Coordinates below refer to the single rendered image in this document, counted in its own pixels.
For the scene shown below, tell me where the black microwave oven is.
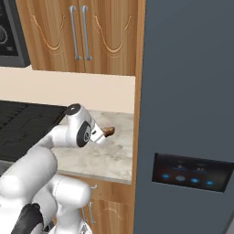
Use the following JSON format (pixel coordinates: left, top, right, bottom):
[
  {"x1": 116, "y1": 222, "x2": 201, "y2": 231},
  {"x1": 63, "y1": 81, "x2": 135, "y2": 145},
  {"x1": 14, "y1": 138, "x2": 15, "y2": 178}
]
[{"x1": 0, "y1": 0, "x2": 32, "y2": 69}]

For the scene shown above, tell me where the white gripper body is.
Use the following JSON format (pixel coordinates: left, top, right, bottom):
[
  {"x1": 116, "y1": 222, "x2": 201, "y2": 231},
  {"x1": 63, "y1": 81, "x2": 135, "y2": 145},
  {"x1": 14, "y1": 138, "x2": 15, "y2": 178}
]
[{"x1": 90, "y1": 129, "x2": 108, "y2": 146}]

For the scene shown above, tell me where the brown potato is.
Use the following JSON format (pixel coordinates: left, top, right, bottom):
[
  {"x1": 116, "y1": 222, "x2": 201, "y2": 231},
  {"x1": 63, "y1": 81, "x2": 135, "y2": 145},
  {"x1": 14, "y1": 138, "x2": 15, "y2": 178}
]
[{"x1": 102, "y1": 126, "x2": 116, "y2": 137}]

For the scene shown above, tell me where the wooden drawer front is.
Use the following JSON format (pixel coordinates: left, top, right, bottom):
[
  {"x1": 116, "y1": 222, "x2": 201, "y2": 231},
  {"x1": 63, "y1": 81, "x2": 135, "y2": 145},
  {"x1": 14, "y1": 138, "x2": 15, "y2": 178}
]
[{"x1": 65, "y1": 174, "x2": 134, "y2": 202}]

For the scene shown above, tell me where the wooden side panel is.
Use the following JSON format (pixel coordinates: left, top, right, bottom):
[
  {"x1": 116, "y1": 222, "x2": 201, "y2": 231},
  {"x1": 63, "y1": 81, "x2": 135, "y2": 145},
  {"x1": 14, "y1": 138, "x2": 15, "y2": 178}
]
[{"x1": 130, "y1": 0, "x2": 147, "y2": 234}]

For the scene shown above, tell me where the black hob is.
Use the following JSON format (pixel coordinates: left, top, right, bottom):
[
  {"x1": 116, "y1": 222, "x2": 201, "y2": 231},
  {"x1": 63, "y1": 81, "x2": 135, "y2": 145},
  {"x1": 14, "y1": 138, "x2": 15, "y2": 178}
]
[{"x1": 0, "y1": 100, "x2": 69, "y2": 163}]

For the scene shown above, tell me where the wooden base cupboard door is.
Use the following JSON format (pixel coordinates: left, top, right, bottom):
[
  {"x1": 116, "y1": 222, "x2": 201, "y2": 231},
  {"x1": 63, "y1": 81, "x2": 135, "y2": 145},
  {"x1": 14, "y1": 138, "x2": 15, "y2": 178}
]
[{"x1": 87, "y1": 196, "x2": 134, "y2": 234}]

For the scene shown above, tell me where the silver base cupboard handle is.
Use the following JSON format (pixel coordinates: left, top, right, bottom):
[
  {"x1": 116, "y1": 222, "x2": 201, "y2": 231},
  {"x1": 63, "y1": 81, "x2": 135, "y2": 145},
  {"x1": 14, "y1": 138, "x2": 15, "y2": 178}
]
[
  {"x1": 89, "y1": 201, "x2": 97, "y2": 226},
  {"x1": 80, "y1": 206, "x2": 89, "y2": 224}
]

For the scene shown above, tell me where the dark grey fridge door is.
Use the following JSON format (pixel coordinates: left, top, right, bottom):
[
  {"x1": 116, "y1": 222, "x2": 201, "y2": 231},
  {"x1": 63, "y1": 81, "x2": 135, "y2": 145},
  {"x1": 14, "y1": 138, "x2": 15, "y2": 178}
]
[{"x1": 133, "y1": 0, "x2": 234, "y2": 234}]

